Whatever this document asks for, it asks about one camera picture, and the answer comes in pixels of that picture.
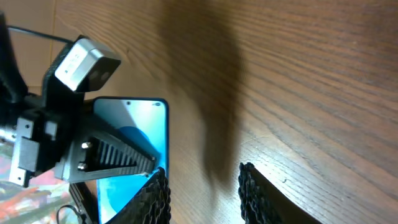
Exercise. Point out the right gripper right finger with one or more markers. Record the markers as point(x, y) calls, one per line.
point(262, 202)

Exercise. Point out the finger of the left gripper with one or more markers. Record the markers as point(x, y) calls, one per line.
point(105, 152)

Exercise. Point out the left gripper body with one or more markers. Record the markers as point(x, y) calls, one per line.
point(41, 132)

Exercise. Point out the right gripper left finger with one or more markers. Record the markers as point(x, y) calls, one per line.
point(151, 205)

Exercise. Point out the blue Galaxy smartphone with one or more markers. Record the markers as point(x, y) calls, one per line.
point(144, 122)

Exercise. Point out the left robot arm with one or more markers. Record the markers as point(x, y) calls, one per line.
point(13, 84)

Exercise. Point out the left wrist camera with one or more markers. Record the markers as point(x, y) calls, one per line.
point(87, 66)

